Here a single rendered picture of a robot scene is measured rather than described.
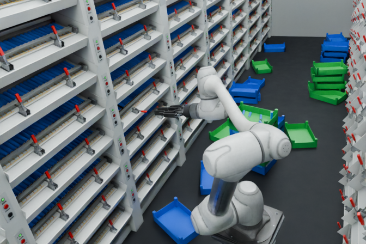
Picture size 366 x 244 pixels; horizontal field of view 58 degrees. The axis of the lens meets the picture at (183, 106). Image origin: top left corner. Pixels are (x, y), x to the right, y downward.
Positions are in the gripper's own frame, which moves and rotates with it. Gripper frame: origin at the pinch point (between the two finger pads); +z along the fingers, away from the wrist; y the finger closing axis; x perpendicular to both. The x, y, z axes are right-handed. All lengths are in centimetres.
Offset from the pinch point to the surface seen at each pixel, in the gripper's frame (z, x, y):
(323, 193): -79, -90, 45
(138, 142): 20.9, -19.7, -4.2
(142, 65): 20.2, 20.9, 23.7
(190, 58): 20, 1, 90
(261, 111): -37, -41, 72
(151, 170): 31, -54, 10
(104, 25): 11, 56, -10
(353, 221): -99, -40, -28
